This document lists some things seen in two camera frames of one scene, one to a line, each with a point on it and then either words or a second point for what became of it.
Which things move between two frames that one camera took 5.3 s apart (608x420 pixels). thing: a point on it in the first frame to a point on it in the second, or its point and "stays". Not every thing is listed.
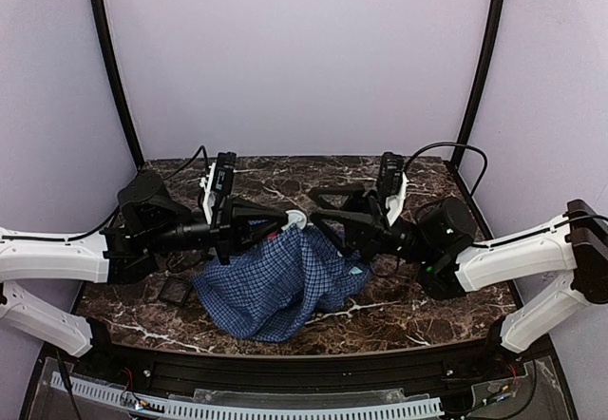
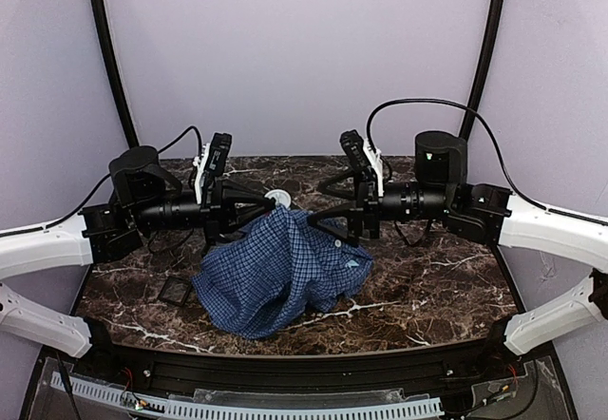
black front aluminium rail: x=350 y=373 stays
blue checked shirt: x=269 y=286 stays
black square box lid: x=175 y=290 stays
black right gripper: x=371 y=225 to x=362 y=206
